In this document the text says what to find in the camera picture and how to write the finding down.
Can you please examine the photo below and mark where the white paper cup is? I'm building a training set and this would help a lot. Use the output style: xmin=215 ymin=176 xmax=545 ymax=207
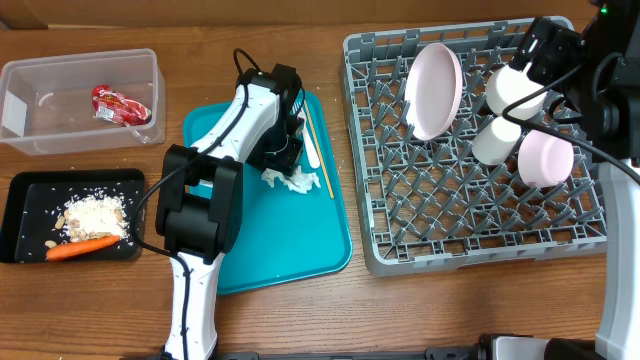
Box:
xmin=472 ymin=116 xmax=522 ymax=165

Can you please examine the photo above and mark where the wooden chopstick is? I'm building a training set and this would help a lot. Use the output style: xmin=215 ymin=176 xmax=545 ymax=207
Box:
xmin=303 ymin=100 xmax=334 ymax=199

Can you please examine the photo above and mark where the black plastic tray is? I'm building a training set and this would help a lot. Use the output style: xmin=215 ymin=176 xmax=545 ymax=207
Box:
xmin=1 ymin=169 xmax=146 ymax=263

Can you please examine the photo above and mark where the white tissue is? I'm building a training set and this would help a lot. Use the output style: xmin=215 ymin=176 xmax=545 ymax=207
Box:
xmin=261 ymin=166 xmax=321 ymax=194

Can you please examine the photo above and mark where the orange carrot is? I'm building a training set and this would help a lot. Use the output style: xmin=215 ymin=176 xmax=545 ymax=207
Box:
xmin=46 ymin=235 xmax=120 ymax=262

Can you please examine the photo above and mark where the white bowl with rice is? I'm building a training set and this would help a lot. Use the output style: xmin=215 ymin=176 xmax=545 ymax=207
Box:
xmin=485 ymin=65 xmax=546 ymax=120

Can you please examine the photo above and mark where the teal serving tray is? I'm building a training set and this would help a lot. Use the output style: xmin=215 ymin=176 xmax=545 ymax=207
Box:
xmin=182 ymin=89 xmax=354 ymax=296

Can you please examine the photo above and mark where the white bowl with few peanuts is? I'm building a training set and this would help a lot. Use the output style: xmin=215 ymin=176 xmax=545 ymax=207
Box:
xmin=518 ymin=130 xmax=574 ymax=188

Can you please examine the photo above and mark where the silver red snack wrapper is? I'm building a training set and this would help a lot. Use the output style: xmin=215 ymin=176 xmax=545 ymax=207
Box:
xmin=92 ymin=85 xmax=152 ymax=127

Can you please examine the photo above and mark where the white round plate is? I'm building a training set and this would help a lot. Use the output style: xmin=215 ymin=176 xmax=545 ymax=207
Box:
xmin=404 ymin=43 xmax=463 ymax=140

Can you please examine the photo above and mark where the grey dishwasher rack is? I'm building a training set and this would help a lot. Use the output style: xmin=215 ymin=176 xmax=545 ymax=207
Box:
xmin=341 ymin=19 xmax=606 ymax=277

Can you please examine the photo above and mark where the clear plastic bin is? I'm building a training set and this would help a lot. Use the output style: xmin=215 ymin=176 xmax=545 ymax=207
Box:
xmin=1 ymin=49 xmax=166 ymax=155

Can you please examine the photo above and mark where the rice and peanut shells pile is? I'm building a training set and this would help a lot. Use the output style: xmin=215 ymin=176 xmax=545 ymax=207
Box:
xmin=44 ymin=187 xmax=133 ymax=249

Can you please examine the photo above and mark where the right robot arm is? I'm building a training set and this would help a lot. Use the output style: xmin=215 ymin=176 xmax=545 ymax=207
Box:
xmin=509 ymin=0 xmax=639 ymax=359

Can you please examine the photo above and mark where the white plastic fork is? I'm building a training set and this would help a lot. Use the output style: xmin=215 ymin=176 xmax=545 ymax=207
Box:
xmin=295 ymin=100 xmax=320 ymax=169

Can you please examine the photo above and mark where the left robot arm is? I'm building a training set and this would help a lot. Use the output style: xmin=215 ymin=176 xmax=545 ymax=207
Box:
xmin=154 ymin=81 xmax=303 ymax=359

